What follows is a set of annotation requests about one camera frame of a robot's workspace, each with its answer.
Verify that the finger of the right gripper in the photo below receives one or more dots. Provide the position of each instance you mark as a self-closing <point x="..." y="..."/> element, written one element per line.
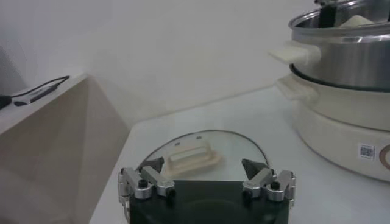
<point x="327" y="15"/>

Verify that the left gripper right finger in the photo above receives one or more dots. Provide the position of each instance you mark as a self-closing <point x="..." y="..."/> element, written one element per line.
<point x="259" y="181"/>

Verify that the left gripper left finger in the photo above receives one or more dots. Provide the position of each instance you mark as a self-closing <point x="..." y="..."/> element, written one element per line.
<point x="155" y="181"/>

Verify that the round glass pot lid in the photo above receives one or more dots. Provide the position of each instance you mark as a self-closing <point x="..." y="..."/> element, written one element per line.
<point x="231" y="149"/>

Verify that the stainless steel steamer basket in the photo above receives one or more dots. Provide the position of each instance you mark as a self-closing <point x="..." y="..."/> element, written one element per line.
<point x="350" y="61"/>

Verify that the cream electric cooking pot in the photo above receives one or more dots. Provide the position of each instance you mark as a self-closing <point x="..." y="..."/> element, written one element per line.
<point x="335" y="137"/>

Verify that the grey usb hub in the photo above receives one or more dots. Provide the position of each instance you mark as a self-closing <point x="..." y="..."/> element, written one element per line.
<point x="42" y="92"/>

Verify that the black computer mouse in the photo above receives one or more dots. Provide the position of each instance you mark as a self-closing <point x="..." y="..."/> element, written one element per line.
<point x="3" y="102"/>

